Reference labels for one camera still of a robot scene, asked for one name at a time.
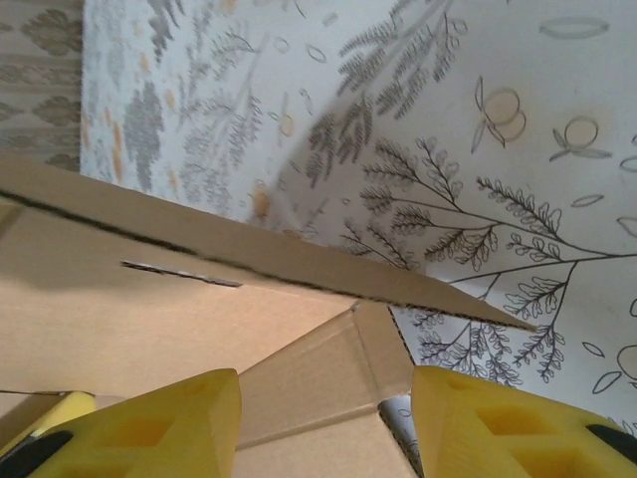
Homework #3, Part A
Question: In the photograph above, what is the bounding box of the brown cardboard box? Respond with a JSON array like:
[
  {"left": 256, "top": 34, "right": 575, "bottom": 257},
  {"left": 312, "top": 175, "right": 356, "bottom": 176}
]
[{"left": 0, "top": 148, "right": 541, "bottom": 478}]

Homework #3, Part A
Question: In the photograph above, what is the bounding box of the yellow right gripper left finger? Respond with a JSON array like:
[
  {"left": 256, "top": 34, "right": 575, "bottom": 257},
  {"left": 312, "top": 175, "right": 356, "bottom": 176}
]
[{"left": 0, "top": 366, "right": 244, "bottom": 478}]

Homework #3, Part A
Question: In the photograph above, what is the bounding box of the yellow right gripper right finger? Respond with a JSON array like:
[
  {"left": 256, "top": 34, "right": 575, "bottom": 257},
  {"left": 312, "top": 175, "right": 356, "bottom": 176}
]
[{"left": 411, "top": 364, "right": 637, "bottom": 478}]

